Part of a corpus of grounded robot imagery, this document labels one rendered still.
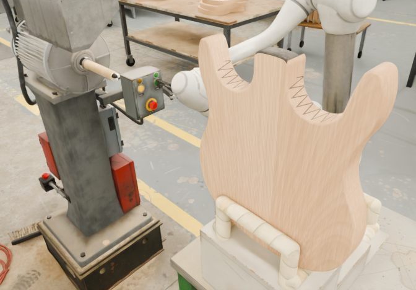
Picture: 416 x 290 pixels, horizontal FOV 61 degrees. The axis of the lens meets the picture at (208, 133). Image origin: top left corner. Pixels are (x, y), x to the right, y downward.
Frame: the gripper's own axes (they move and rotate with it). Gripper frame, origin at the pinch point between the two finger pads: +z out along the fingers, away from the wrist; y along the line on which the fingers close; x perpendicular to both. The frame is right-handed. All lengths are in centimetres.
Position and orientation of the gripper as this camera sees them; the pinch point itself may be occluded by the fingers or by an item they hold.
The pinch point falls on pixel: (162, 84)
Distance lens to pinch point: 160.7
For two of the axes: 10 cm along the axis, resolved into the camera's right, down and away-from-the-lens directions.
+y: 7.0, -3.9, 6.0
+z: -7.1, -3.5, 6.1
